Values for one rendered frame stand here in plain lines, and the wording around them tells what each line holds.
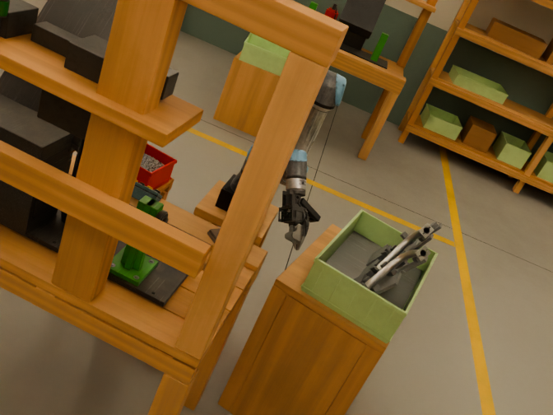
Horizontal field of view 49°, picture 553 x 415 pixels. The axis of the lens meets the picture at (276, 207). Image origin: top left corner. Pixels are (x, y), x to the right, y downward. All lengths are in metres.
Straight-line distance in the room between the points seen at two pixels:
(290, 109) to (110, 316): 0.89
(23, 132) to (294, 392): 1.56
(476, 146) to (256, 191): 5.94
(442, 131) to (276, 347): 4.96
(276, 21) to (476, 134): 6.01
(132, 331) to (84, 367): 1.06
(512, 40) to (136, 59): 5.85
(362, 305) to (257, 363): 0.60
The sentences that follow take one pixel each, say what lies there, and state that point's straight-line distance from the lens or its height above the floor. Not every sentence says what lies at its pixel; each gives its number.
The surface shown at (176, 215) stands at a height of 0.90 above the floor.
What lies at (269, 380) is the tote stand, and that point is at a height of 0.31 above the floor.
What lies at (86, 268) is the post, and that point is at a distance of 1.91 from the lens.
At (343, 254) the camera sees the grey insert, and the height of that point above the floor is 0.85.
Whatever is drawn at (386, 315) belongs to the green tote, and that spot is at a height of 0.90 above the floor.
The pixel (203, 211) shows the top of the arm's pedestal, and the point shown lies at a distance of 2.63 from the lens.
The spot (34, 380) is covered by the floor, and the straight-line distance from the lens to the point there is 2.90.
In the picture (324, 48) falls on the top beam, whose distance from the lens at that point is 1.41.
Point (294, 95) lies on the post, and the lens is 1.45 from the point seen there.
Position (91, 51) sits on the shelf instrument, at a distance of 1.70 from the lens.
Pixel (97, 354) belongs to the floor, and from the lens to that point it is 3.05.
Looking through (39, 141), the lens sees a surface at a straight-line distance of 1.99.
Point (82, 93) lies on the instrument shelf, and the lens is 1.63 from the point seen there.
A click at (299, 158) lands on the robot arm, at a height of 1.34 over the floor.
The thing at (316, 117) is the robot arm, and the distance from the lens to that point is 2.48.
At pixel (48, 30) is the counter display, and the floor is 1.59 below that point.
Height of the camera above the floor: 2.20
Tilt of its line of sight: 28 degrees down
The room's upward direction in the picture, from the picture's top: 24 degrees clockwise
